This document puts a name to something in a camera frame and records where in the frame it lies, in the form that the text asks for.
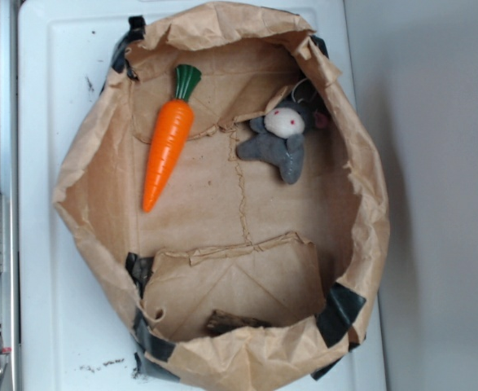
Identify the silver metal frame rail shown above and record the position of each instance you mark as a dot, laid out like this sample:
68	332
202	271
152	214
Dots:
10	372

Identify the brown wood bark piece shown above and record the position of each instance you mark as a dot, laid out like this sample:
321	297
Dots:
221	322

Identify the white plastic tray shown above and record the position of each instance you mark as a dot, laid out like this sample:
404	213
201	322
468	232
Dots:
72	338

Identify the brown paper bag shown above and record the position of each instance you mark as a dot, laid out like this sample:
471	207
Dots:
229	234

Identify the grey plush donkey toy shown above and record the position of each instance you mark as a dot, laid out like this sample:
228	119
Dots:
279	137

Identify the orange plastic toy carrot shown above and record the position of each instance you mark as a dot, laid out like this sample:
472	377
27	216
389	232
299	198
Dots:
172	127

